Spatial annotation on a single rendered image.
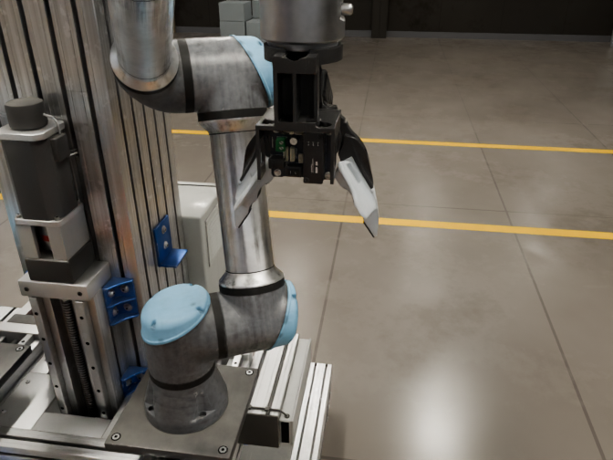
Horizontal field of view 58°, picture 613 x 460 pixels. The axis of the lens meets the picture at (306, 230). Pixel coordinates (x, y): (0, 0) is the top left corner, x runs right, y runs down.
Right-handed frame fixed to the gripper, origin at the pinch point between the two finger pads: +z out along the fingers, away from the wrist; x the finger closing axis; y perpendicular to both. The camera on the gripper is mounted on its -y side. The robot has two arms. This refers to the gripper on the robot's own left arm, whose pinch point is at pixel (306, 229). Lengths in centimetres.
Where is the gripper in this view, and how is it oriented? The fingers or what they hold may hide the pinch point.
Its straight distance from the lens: 60.9
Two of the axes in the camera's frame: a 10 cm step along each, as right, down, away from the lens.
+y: -1.5, 4.6, -8.8
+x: 9.9, 0.7, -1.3
